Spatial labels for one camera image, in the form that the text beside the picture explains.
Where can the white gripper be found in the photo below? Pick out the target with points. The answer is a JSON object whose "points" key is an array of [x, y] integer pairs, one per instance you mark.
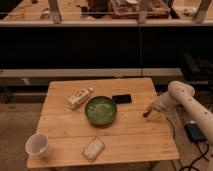
{"points": [[162, 103]]}

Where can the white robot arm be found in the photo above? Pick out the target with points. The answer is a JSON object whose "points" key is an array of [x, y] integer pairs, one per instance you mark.
{"points": [[179, 93]]}

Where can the green ceramic bowl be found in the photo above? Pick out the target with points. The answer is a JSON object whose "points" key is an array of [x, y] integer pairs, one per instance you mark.
{"points": [[101, 110]]}

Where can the black phone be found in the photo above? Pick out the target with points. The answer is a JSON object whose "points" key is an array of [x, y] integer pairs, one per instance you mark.
{"points": [[121, 99]]}

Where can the black power box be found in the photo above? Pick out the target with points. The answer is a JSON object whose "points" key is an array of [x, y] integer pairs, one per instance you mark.
{"points": [[194, 133]]}

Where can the white packaged snack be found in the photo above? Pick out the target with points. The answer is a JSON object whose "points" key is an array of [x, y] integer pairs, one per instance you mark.
{"points": [[93, 150]]}

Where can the wooden folding table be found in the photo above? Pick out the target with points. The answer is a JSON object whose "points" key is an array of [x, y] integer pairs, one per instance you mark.
{"points": [[130, 138]]}

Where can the white bottle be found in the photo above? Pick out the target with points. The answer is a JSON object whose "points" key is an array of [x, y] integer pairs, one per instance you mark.
{"points": [[79, 97]]}

